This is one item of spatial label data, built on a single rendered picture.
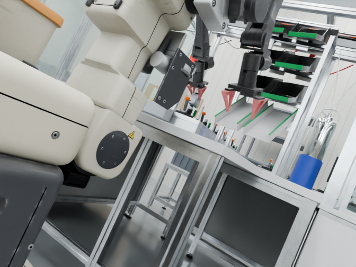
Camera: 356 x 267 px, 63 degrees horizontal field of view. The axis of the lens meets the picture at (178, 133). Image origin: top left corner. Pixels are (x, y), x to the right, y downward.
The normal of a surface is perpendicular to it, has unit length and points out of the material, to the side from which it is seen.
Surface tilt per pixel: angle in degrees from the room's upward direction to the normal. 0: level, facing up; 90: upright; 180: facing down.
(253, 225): 90
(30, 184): 90
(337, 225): 90
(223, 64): 90
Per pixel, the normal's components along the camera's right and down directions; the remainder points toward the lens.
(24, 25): 0.73, 0.34
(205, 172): -0.51, -0.29
